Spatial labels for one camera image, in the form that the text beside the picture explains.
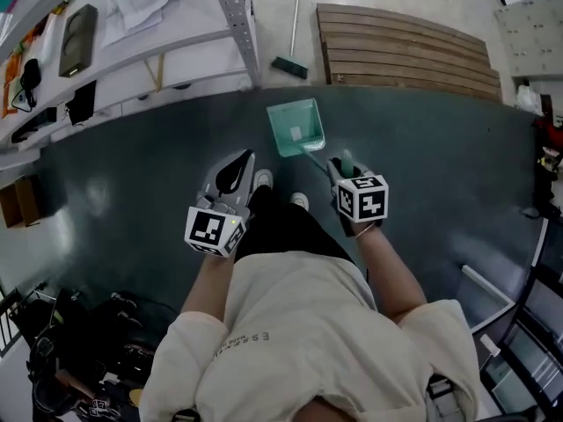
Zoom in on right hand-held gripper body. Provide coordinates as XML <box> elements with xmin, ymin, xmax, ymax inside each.
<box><xmin>336</xmin><ymin>172</ymin><xmax>391</xmax><ymax>236</ymax></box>

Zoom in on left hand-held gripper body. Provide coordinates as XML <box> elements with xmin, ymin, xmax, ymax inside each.
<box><xmin>183</xmin><ymin>193</ymin><xmax>252</xmax><ymax>259</ymax></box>

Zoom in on mint green dustpan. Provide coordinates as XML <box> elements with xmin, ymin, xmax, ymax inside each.
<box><xmin>265</xmin><ymin>98</ymin><xmax>356</xmax><ymax>180</ymax></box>

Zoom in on person's left forearm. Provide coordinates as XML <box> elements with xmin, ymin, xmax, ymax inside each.
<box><xmin>179</xmin><ymin>252</ymin><xmax>235</xmax><ymax>327</ymax></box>

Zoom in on person's right forearm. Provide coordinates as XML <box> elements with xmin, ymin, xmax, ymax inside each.
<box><xmin>353</xmin><ymin>219</ymin><xmax>428</xmax><ymax>325</ymax></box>

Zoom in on person's left white shoe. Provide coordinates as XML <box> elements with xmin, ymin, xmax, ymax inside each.
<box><xmin>253</xmin><ymin>168</ymin><xmax>275</xmax><ymax>193</ymax></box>

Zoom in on person's white shoe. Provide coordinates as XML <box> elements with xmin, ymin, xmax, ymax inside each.
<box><xmin>253</xmin><ymin>168</ymin><xmax>275</xmax><ymax>193</ymax></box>
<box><xmin>289</xmin><ymin>191</ymin><xmax>311</xmax><ymax>213</ymax></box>

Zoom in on person's right white shoe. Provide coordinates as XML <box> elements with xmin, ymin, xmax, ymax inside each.
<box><xmin>289</xmin><ymin>191</ymin><xmax>311</xmax><ymax>213</ymax></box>

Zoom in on person's black trousers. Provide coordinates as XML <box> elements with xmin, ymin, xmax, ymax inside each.
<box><xmin>234</xmin><ymin>184</ymin><xmax>355</xmax><ymax>266</ymax></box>

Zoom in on wooden clothes hanger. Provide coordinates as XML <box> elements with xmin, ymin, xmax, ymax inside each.
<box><xmin>143</xmin><ymin>53</ymin><xmax>166</xmax><ymax>94</ymax></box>

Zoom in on wooden slatted platform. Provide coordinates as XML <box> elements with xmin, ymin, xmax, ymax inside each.
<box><xmin>315</xmin><ymin>2</ymin><xmax>503</xmax><ymax>103</ymax></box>

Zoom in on person's cream shirt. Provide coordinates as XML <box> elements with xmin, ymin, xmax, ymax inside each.
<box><xmin>138</xmin><ymin>250</ymin><xmax>481</xmax><ymax>422</ymax></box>

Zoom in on black equipment pile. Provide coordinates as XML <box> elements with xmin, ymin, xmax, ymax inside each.
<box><xmin>25</xmin><ymin>287</ymin><xmax>179</xmax><ymax>422</ymax></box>

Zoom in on white metal shelving rack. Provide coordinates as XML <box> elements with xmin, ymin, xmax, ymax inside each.
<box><xmin>0</xmin><ymin>0</ymin><xmax>264</xmax><ymax>160</ymax></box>

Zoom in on black cloth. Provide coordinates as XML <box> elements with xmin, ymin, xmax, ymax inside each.
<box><xmin>64</xmin><ymin>79</ymin><xmax>99</xmax><ymax>127</ymax></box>

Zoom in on white plastic bag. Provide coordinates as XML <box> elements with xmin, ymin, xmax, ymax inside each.
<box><xmin>514</xmin><ymin>84</ymin><xmax>542</xmax><ymax>115</ymax></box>

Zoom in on white cylinder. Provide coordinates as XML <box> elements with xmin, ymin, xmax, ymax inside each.
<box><xmin>479</xmin><ymin>332</ymin><xmax>503</xmax><ymax>358</ymax></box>

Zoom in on black device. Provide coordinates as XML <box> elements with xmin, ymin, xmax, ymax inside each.
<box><xmin>10</xmin><ymin>106</ymin><xmax>59</xmax><ymax>145</ymax></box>

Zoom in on cardboard box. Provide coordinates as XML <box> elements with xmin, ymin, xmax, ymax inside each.
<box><xmin>0</xmin><ymin>175</ymin><xmax>46</xmax><ymax>229</ymax></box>

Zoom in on white paper sheets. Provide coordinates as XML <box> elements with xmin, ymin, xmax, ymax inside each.
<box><xmin>102</xmin><ymin>0</ymin><xmax>191</xmax><ymax>48</ymax></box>

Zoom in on red bag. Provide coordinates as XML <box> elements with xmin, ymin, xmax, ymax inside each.
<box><xmin>530</xmin><ymin>113</ymin><xmax>563</xmax><ymax>149</ymax></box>

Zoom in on olive green box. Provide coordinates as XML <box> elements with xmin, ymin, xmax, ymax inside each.
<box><xmin>57</xmin><ymin>3</ymin><xmax>99</xmax><ymax>79</ymax></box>

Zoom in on grey harness buckle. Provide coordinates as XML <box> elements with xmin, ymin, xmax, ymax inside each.
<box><xmin>423</xmin><ymin>373</ymin><xmax>459</xmax><ymax>413</ymax></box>

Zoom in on beige locker cabinet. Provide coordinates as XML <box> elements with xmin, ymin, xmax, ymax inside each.
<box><xmin>494</xmin><ymin>0</ymin><xmax>563</xmax><ymax>79</ymax></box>

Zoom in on orange plastic pieces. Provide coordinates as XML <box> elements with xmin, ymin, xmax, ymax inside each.
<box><xmin>0</xmin><ymin>49</ymin><xmax>24</xmax><ymax>120</ymax></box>

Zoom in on green broom with metal handle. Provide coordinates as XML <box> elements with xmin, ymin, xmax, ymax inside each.
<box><xmin>269</xmin><ymin>0</ymin><xmax>310</xmax><ymax>80</ymax></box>

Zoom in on black pouch with cable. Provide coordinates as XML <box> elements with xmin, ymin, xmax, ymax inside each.
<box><xmin>11</xmin><ymin>58</ymin><xmax>43</xmax><ymax>110</ymax></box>

